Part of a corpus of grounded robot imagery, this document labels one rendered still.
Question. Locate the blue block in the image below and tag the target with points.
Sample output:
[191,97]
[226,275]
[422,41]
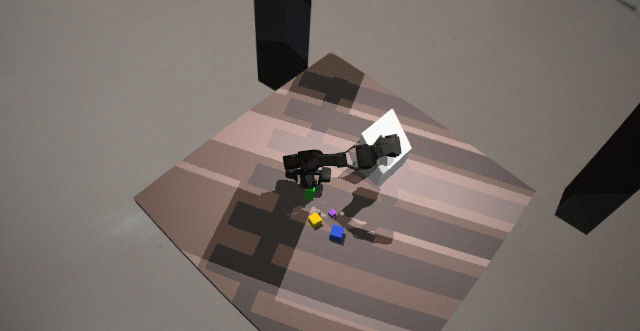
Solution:
[336,233]

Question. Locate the yellow block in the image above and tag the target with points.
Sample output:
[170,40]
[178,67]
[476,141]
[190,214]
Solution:
[314,220]

